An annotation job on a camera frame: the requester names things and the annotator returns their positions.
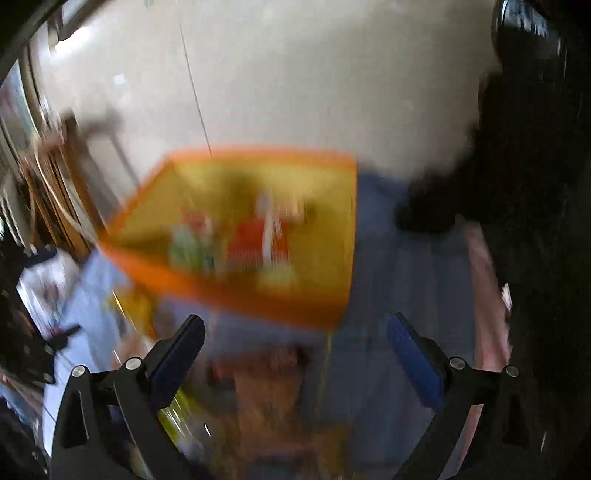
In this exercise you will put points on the orange storage box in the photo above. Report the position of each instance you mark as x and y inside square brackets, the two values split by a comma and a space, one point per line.
[318, 221]

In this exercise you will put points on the red snack packet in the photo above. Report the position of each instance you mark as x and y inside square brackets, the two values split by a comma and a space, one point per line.
[256, 244]

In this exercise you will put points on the green snack packet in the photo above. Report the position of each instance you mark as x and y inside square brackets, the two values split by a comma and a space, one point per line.
[191, 247]

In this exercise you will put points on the pink cloth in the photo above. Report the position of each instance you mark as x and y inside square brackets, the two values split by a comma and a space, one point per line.
[485, 286]

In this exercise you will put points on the wooden chair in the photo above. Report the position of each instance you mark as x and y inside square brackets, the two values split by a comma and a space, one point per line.
[69, 184]

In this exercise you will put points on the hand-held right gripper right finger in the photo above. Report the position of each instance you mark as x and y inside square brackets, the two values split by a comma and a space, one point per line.
[415, 367]

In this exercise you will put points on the light blue blanket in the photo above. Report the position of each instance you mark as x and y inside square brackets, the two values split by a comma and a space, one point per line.
[397, 286]

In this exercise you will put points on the yellow snack packet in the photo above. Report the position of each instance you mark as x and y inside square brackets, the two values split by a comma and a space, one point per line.
[134, 309]

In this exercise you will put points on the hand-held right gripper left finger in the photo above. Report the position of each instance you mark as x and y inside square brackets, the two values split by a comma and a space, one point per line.
[179, 362]

